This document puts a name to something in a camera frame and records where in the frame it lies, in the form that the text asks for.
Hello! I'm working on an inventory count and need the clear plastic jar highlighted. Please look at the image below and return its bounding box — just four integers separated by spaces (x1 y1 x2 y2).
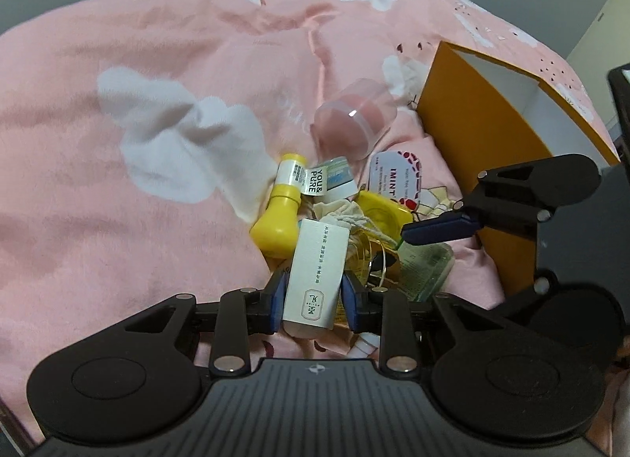
310 79 398 161

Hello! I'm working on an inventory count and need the orange cardboard box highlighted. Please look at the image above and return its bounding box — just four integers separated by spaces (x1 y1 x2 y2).
416 41 621 298

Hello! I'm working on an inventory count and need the gold wire bangle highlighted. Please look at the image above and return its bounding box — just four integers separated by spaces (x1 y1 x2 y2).
361 235 395 291

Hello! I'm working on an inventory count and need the yellow round case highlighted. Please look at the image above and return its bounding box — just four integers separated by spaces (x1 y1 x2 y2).
357 190 413 252

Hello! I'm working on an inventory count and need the white paper tag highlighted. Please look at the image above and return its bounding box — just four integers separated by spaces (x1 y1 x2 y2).
301 165 330 197

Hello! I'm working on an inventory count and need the small jar with teal label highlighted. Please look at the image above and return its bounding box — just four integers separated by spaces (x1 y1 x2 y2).
320 156 358 201

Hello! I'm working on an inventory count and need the dark object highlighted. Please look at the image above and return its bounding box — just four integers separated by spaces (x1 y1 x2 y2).
608 66 630 139

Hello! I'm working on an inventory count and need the yellow bottle with white cap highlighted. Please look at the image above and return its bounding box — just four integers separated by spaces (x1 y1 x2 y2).
249 154 308 259

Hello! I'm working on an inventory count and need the pink printed blanket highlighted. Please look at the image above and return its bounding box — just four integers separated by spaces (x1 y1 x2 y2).
0 0 623 444

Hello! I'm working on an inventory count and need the white rectangular carton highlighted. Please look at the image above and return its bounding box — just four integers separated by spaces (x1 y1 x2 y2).
282 218 350 331

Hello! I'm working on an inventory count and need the white drawstring pouch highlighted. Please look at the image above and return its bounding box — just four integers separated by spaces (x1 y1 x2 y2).
315 198 368 232

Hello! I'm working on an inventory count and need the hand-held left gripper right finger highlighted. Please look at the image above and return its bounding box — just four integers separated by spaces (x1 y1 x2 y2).
342 273 513 376

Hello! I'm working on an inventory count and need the white red-patterned mint tin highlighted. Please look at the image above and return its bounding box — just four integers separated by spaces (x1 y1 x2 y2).
367 149 424 215

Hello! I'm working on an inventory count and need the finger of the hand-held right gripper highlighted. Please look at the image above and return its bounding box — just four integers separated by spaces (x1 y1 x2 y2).
497 270 560 318
401 154 602 246

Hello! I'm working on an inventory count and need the small white tube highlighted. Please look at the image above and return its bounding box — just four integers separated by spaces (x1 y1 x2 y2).
347 331 380 360

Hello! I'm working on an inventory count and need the green translucent packet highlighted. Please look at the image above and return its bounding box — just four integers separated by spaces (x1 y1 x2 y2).
396 241 456 303

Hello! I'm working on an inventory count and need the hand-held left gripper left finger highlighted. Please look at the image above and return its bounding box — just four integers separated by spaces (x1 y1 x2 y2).
123 270 289 377

